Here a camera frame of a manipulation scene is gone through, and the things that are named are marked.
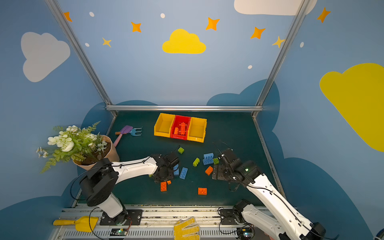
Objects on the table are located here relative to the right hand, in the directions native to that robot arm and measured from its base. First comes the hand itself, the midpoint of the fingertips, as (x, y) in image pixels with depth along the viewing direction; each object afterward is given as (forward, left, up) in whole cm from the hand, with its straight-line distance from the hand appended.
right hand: (222, 171), depth 75 cm
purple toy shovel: (+34, +67, -12) cm, 76 cm away
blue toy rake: (+34, +61, -14) cm, 72 cm away
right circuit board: (-24, -12, -16) cm, 31 cm away
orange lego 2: (+7, +6, -14) cm, 17 cm away
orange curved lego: (-2, +29, -13) cm, 32 cm away
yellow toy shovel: (-25, +67, -12) cm, 73 cm away
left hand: (0, +28, -14) cm, 32 cm away
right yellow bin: (+37, +14, -13) cm, 41 cm away
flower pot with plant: (+5, +69, +10) cm, 70 cm away
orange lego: (+35, +30, -12) cm, 47 cm away
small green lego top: (+19, +24, -13) cm, 33 cm away
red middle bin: (+42, +29, -8) cm, 51 cm away
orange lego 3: (-4, +32, -15) cm, 35 cm away
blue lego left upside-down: (+5, +21, -16) cm, 27 cm away
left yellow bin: (+39, +39, -12) cm, 56 cm away
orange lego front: (-6, +10, -14) cm, 18 cm away
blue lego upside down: (+12, +6, -14) cm, 20 cm away
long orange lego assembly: (+38, +25, -14) cm, 48 cm away
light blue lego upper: (+16, +5, -14) cm, 22 cm away
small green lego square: (+13, +1, -14) cm, 19 cm away
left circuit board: (-27, +49, -14) cm, 58 cm away
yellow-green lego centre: (+11, +14, -14) cm, 22 cm away
